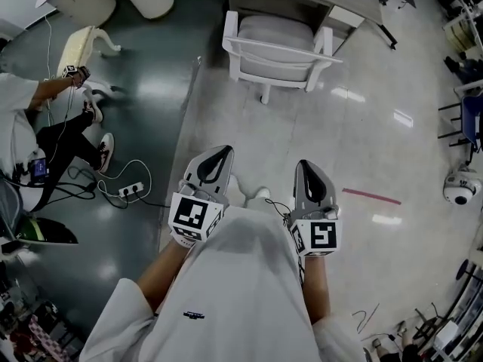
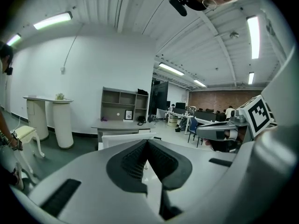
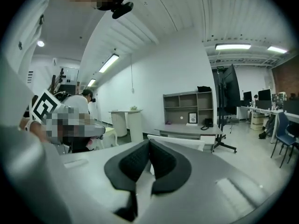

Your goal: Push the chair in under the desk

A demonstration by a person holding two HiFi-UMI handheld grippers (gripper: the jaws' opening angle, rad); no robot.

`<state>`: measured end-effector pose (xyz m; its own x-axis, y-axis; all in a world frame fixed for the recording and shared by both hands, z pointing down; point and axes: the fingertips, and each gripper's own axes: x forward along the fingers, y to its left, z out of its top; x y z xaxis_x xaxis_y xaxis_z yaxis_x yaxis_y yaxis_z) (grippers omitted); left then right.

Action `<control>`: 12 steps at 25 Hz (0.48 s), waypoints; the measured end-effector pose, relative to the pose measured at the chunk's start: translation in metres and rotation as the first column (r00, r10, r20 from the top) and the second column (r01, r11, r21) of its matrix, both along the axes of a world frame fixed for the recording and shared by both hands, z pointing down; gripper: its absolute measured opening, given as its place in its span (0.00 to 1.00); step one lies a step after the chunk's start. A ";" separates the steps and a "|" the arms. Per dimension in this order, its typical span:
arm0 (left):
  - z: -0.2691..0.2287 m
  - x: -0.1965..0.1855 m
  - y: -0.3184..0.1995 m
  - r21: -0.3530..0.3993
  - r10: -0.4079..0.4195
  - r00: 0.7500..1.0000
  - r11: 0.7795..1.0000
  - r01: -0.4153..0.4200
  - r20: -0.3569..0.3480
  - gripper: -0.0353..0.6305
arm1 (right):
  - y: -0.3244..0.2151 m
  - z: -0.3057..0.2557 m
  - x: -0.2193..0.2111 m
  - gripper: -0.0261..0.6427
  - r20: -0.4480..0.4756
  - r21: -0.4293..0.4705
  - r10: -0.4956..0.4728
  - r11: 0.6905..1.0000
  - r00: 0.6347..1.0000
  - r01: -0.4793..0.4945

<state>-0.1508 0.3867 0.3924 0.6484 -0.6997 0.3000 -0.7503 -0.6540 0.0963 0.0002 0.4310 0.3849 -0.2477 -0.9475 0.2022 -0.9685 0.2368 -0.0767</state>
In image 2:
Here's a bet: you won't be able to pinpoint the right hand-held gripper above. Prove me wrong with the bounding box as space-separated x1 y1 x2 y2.
196 94 278 140

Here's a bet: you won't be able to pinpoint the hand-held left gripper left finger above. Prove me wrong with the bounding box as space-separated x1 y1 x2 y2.
11 139 162 224

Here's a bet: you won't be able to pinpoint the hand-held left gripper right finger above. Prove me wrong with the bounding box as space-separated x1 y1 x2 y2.
147 125 298 224

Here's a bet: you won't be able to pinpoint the blue office chair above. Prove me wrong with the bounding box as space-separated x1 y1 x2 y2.
187 117 204 148

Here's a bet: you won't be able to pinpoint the white office desk row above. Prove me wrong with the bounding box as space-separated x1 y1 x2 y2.
157 107 218 135

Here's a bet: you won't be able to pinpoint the grey wooden desk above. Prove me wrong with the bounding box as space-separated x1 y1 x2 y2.
91 119 157 141

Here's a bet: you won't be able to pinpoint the grey shelf unit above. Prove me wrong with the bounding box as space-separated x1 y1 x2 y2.
100 86 150 122

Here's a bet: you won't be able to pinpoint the person's right hand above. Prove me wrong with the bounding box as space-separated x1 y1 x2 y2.
205 126 253 153

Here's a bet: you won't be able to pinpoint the pale storage crate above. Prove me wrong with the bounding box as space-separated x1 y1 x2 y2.
167 114 179 127

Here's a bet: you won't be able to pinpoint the black partition panel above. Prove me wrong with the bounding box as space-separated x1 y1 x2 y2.
149 80 169 117

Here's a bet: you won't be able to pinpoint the white curved console table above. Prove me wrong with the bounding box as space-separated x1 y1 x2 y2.
22 95 74 149

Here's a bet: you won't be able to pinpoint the person's white shirt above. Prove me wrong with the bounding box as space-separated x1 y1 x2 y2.
261 45 299 135

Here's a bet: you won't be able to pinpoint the cream cushioned stool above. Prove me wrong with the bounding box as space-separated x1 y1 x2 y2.
10 125 45 180

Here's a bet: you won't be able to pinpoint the thin-rimmed glasses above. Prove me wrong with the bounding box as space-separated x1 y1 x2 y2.
201 0 218 11

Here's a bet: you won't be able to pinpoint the black head-worn camera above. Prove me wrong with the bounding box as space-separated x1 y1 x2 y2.
168 0 188 17

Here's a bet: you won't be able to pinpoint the wall cable conduit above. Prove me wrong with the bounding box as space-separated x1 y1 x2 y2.
60 23 84 75

